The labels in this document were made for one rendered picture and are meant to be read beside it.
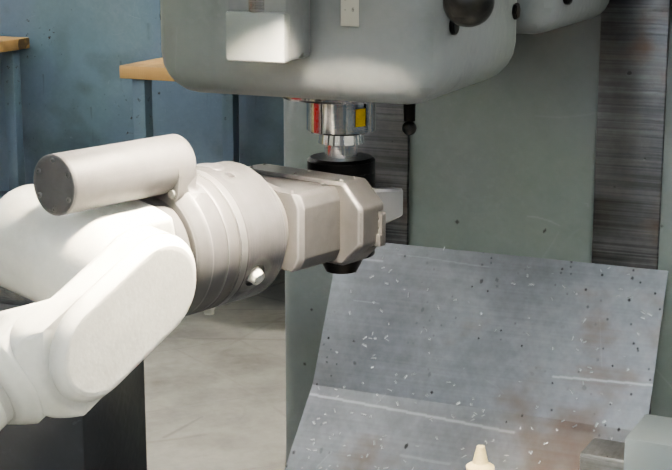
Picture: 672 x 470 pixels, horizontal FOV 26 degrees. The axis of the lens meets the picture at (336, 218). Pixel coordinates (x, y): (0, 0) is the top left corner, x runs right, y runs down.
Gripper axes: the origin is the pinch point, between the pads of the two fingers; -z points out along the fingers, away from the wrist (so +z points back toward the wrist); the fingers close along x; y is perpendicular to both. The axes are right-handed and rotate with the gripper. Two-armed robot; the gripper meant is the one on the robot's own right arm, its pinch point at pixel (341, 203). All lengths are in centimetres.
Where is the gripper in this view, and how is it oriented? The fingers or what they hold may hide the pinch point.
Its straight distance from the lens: 101.2
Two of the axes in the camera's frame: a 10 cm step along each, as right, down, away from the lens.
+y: 0.0, 9.8, 2.1
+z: -6.2, 1.6, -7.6
